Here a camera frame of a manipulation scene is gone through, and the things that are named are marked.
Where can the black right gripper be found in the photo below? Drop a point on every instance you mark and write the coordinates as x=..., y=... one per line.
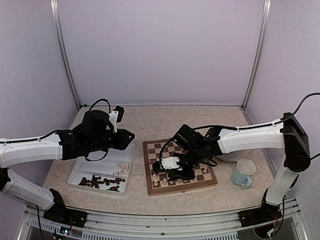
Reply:
x=189, y=176

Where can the light chess pieces pile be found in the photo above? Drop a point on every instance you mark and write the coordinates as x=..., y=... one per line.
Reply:
x=122, y=169

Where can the front aluminium rail base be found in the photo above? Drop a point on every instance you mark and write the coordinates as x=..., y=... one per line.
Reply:
x=226, y=225

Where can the blue spiral ceramic plate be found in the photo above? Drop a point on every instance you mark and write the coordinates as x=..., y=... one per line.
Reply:
x=234, y=156

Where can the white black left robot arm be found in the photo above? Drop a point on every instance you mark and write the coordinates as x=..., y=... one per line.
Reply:
x=28, y=150

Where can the left aluminium frame post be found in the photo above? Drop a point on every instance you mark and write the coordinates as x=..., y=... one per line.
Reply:
x=63, y=52

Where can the wooden chess board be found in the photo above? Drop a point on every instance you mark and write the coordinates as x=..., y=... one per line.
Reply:
x=151, y=151

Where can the rear aluminium frame rail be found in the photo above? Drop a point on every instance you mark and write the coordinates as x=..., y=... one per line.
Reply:
x=176, y=104

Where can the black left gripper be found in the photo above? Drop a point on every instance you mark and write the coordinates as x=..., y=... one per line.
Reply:
x=122, y=144

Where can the aluminium frame post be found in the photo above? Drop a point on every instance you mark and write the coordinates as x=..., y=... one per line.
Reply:
x=63, y=52
x=258, y=53

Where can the dark chess pieces pile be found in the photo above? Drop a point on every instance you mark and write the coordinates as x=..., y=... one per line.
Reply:
x=96, y=181

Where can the white plastic divided tray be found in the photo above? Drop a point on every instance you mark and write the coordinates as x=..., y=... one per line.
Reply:
x=102, y=165

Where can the right aluminium frame post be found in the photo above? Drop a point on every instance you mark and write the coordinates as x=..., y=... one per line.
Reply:
x=258, y=53

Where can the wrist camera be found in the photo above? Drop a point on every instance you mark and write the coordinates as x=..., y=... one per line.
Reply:
x=115, y=117
x=166, y=164

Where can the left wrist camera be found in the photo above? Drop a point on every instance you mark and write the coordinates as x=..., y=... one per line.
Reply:
x=115, y=117

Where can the light blue ceramic mug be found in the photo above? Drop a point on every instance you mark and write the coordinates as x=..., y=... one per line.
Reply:
x=242, y=174

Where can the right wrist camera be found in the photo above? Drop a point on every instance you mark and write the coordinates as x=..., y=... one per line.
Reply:
x=166, y=164

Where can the white chess bishop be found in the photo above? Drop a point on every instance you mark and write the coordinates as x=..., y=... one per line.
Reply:
x=155, y=180

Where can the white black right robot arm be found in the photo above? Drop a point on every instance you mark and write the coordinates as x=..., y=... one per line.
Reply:
x=285, y=133

